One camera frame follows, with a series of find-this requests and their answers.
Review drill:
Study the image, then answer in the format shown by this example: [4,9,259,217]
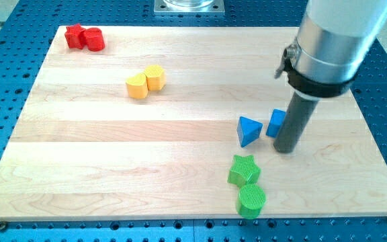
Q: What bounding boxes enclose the green star block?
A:
[227,155,261,188]

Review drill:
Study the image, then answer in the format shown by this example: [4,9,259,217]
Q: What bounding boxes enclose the red star block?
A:
[64,24,85,49]

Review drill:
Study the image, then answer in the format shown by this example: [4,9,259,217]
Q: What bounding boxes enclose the red cylinder block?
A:
[83,28,105,52]

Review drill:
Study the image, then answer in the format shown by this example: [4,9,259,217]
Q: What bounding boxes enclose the blue perforated table plate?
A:
[0,1,387,241]

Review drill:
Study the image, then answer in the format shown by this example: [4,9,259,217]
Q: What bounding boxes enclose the green cylinder block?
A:
[236,184,266,219]

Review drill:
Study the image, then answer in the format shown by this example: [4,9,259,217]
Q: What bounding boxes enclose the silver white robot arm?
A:
[275,0,387,102]

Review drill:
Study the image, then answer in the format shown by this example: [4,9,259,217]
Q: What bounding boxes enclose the yellow pentagon block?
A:
[144,65,166,91]

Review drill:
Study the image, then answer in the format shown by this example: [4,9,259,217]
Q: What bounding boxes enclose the light wooden board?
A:
[0,26,387,222]

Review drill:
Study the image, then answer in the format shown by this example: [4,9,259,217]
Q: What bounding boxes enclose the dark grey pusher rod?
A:
[273,91,320,153]

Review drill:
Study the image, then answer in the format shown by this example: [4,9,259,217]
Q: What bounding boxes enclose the yellow heart block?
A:
[126,73,148,99]

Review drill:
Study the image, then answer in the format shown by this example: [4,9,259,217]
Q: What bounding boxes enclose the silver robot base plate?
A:
[153,0,225,15]

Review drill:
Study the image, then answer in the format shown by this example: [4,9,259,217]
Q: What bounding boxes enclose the blue cube block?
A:
[265,109,286,138]

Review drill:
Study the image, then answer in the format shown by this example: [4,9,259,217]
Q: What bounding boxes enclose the blue triangle block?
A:
[236,116,263,147]

